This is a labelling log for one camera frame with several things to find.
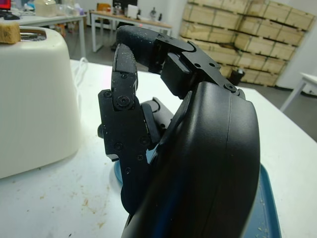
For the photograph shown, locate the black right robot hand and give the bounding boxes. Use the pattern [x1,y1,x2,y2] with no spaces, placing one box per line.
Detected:
[96,24,261,238]

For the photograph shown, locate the blue plastic tray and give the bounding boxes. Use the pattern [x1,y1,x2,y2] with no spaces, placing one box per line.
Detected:
[113,161,282,238]

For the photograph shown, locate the brown bread slice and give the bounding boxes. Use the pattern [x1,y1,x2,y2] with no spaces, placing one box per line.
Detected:
[0,21,20,45]

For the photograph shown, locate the cream two-slot toaster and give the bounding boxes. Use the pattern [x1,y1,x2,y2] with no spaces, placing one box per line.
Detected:
[0,26,81,179]

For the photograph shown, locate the black trash bin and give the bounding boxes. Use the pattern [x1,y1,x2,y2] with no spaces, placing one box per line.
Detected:
[229,68,246,86]

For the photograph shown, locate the plain white side table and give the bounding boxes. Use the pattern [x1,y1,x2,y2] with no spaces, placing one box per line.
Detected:
[279,71,317,112]

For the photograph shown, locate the stacked wooden crates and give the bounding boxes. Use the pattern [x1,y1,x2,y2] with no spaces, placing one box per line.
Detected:
[179,0,315,87]

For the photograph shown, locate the white office desk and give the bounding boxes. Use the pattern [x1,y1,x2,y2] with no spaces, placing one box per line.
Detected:
[18,13,87,59]

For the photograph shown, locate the white toaster power cord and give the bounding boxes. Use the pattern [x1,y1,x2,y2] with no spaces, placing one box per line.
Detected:
[71,57,89,100]

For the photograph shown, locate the wooden-top white-frame table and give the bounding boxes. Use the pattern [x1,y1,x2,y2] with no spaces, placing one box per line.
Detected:
[89,9,173,53]

